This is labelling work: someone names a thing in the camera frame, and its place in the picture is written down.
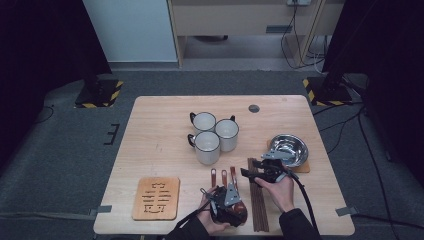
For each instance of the stainless steel bowl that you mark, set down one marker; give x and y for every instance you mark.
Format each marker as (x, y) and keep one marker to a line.
(293, 145)

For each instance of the white power strip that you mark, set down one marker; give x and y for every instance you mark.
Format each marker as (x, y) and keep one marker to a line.
(299, 2)

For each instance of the square carved wooden coaster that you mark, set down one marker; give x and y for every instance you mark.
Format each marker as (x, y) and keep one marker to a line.
(303, 168)
(156, 213)

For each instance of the light wooden desk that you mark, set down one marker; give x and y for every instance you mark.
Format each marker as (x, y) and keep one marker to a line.
(226, 18)

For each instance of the white panel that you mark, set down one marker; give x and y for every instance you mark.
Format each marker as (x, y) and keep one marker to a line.
(133, 30)

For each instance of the black curtain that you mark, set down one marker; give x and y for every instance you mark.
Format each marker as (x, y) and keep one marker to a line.
(40, 50)
(390, 50)

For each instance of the grey round table grommet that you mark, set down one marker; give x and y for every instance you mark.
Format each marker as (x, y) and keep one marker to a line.
(254, 108)

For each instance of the white enamel mug black rim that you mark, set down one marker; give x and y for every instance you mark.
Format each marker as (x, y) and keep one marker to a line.
(204, 121)
(207, 146)
(227, 133)

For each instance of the person's left hand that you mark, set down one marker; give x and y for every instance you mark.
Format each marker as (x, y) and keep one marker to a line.
(206, 216)

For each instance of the bundle of brown chopsticks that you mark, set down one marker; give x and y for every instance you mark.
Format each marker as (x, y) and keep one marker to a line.
(258, 213)

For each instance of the person's right hand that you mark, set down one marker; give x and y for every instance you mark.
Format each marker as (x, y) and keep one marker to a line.
(281, 195)

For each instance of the black hazard-striped stand base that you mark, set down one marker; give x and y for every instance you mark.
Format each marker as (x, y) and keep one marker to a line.
(100, 95)
(328, 93)

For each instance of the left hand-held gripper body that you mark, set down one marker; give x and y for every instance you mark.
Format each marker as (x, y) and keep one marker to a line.
(223, 206)

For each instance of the grey tape strip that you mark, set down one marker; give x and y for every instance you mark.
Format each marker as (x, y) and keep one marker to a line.
(346, 211)
(101, 210)

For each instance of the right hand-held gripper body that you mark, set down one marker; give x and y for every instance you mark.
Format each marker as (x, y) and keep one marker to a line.
(271, 168)

